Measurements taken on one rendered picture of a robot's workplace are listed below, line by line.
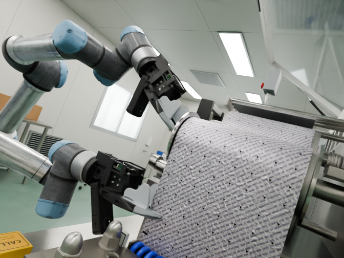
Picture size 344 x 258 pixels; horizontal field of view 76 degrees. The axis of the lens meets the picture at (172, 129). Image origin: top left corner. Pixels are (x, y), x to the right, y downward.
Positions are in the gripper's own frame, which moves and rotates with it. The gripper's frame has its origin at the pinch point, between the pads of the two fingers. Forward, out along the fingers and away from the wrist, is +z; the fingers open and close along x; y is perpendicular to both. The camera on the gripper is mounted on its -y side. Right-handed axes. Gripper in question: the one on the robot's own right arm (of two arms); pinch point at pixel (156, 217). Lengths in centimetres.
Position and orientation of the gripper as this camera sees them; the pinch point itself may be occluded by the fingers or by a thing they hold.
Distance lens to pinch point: 46.8
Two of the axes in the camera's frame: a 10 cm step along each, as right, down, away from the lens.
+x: 4.6, 2.4, 8.6
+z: 8.2, 2.6, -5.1
